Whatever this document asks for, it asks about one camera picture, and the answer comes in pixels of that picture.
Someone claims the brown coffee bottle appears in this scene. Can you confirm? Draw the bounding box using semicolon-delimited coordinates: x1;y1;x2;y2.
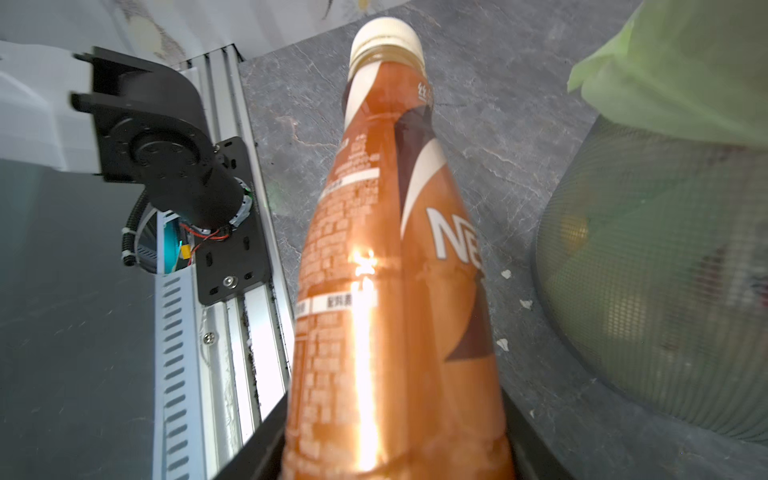
282;17;515;479

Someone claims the green plastic bin liner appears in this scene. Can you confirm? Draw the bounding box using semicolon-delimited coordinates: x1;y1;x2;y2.
567;1;767;149

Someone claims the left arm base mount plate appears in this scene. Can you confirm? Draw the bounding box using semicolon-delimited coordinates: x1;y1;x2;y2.
195;137;272;306

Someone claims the white slotted cable duct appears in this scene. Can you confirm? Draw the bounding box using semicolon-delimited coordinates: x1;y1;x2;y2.
152;212;206;479

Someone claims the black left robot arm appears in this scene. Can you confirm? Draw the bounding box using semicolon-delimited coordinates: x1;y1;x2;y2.
1;42;253;231

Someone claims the green mesh waste bin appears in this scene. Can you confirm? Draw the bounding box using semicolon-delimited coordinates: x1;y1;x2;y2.
532;118;767;444

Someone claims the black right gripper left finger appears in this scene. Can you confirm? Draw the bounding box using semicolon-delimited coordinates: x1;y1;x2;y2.
214;394;288;480

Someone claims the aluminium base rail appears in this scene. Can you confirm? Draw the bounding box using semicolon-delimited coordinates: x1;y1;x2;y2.
188;45;293;479

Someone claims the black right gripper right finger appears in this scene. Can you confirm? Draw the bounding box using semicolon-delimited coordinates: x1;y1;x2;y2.
501;390;574;480

